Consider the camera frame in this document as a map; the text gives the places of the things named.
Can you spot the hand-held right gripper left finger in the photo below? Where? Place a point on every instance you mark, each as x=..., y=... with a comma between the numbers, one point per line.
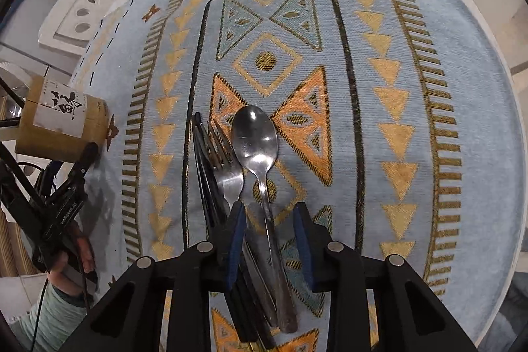
x=235, y=236

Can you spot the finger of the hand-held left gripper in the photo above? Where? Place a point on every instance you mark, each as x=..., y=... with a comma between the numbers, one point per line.
x=84, y=162

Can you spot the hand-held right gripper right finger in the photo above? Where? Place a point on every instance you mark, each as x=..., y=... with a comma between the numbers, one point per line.
x=303, y=240

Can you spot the bamboo utensil holder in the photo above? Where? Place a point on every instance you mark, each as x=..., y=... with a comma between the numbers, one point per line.
x=53, y=146

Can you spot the metal fork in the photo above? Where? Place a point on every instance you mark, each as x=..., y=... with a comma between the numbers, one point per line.
x=227, y=170

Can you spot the metal spoon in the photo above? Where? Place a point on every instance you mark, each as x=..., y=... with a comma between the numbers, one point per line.
x=253, y=141

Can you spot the person's left forearm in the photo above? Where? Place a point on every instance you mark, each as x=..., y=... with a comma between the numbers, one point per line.
x=45, y=319

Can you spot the person's left hand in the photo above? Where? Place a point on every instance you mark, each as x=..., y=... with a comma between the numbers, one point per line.
x=62, y=277

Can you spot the striped brown curtain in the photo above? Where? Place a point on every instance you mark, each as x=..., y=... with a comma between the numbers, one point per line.
x=16, y=253

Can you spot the blue patterned woven mat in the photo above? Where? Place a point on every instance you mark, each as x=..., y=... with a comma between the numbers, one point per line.
x=371, y=129

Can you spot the white carved chair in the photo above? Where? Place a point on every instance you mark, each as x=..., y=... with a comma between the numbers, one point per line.
x=70, y=18

